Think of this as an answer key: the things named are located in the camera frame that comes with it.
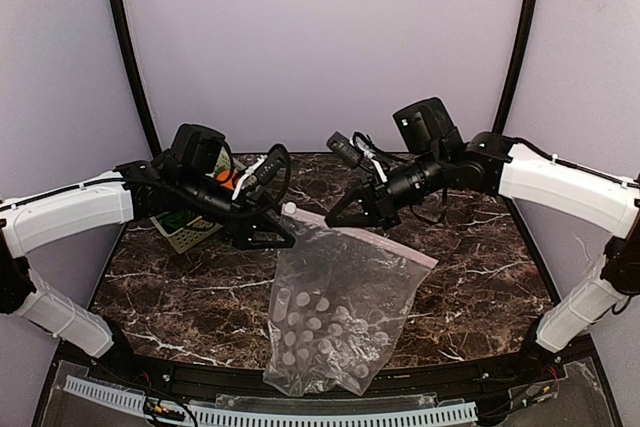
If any clear zip top bag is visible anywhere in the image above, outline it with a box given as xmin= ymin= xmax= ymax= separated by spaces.
xmin=263 ymin=202 xmax=437 ymax=397

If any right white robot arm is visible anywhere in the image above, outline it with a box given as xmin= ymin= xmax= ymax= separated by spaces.
xmin=325 ymin=97 xmax=639 ymax=355

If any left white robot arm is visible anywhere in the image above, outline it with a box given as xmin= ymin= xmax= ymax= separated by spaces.
xmin=1 ymin=124 xmax=295 ymax=361

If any orange fruit toy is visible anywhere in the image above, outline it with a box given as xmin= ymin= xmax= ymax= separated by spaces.
xmin=214 ymin=169 xmax=238 ymax=191

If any green leafy vegetable toy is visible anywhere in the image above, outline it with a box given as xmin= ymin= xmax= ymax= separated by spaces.
xmin=159 ymin=211 xmax=196 ymax=234

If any beige perforated plastic basket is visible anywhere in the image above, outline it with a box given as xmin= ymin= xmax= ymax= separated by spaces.
xmin=151 ymin=150 xmax=244 ymax=254

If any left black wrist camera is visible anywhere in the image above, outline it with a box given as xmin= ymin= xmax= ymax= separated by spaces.
xmin=232 ymin=143 xmax=292 ymax=208

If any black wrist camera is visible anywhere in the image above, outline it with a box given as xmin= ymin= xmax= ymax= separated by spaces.
xmin=232 ymin=143 xmax=292 ymax=208
xmin=326 ymin=131 xmax=390 ymax=172

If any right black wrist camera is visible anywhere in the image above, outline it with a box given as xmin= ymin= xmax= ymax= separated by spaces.
xmin=326 ymin=131 xmax=390 ymax=172

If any white slotted cable duct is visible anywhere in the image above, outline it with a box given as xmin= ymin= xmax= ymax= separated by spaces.
xmin=63 ymin=375 xmax=478 ymax=426

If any right black frame post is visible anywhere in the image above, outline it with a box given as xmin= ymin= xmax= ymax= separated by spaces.
xmin=491 ymin=0 xmax=537 ymax=134

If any black frame post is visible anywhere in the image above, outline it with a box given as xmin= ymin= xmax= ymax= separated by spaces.
xmin=109 ymin=0 xmax=162 ymax=156
xmin=491 ymin=0 xmax=537 ymax=134

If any left black frame post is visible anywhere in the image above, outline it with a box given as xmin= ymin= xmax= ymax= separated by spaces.
xmin=109 ymin=0 xmax=162 ymax=156

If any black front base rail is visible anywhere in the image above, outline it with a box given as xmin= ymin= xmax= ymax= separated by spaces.
xmin=33 ymin=336 xmax=621 ymax=426

